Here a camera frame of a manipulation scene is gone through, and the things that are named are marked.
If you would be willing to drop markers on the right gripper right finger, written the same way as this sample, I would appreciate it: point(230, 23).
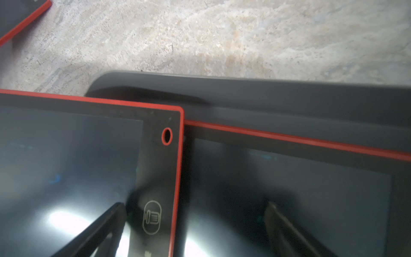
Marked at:
point(284, 238)

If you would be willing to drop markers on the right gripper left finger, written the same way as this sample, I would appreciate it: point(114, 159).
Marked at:
point(101, 238)

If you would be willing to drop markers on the red writing tablet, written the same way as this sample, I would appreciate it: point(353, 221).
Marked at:
point(17, 14)
point(347, 200)
point(65, 160)

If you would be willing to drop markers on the dark grey storage box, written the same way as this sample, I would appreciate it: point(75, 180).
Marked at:
point(367, 115)

